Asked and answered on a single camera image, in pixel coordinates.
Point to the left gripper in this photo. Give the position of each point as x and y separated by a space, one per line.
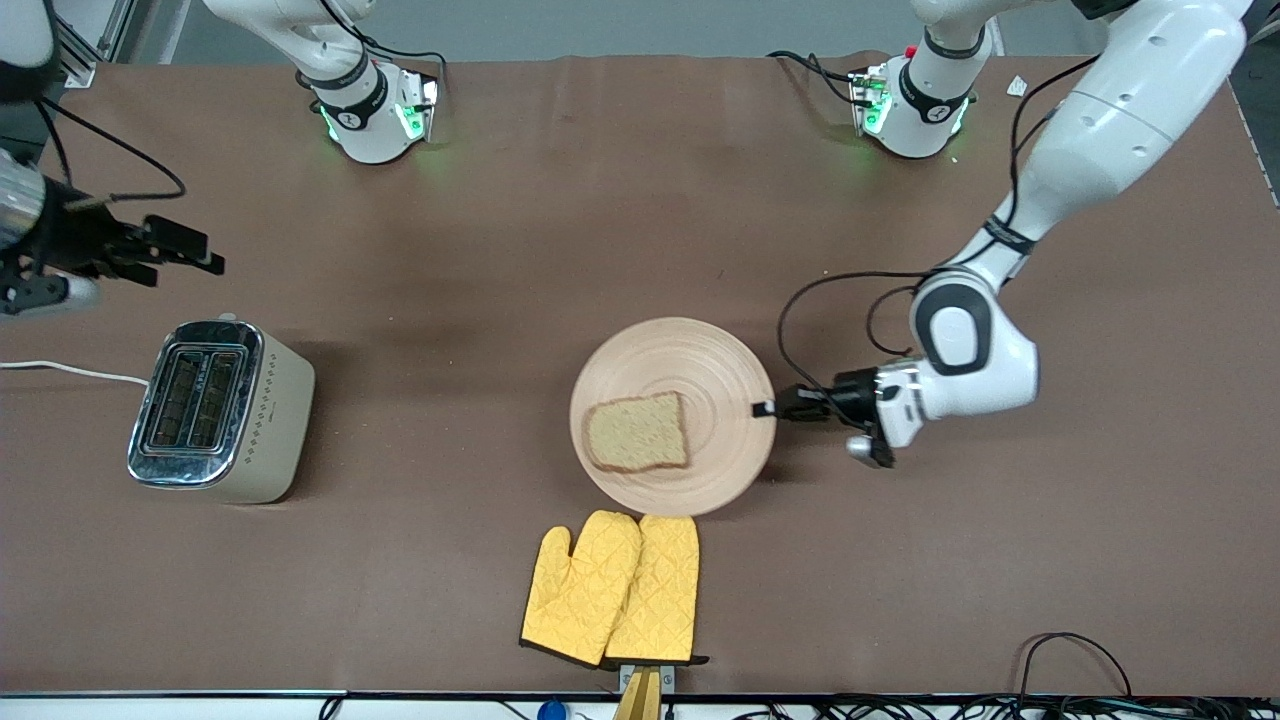
853 391

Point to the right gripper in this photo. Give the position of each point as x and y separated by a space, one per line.
72 243

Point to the round wooden plate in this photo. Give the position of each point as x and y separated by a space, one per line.
700 360

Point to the brown bread slice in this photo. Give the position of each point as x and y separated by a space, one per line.
635 435

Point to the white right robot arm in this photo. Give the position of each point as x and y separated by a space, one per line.
370 130

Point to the chrome and beige toaster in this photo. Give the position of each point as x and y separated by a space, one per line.
270 430

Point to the yellow quilted oven mitt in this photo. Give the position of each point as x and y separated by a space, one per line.
665 590
580 600

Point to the brown table cover sheet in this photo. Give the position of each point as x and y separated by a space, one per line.
500 250

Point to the small white paper scrap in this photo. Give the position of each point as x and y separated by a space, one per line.
1017 86

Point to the small blue round object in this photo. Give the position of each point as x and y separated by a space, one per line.
551 712

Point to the aluminium frame profile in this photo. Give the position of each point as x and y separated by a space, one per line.
75 60

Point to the grey metal bracket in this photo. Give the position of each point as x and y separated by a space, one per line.
668 678

